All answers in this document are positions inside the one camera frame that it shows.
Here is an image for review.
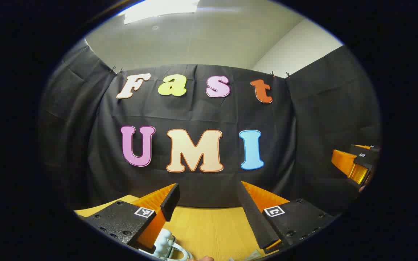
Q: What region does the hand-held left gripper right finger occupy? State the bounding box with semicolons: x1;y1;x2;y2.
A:
236;180;335;253

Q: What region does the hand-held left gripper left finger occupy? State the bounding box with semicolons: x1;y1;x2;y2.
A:
81;183;181;254

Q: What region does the green skin care sachet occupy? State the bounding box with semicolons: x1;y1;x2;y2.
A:
243;249;264;261

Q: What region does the light blue suitcase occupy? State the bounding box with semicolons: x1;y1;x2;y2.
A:
138;228;192;260

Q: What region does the black backdrop cloth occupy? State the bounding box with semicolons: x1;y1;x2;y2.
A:
38;38;382;218

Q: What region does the ceiling light panel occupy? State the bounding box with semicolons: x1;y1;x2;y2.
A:
124;0;200;25

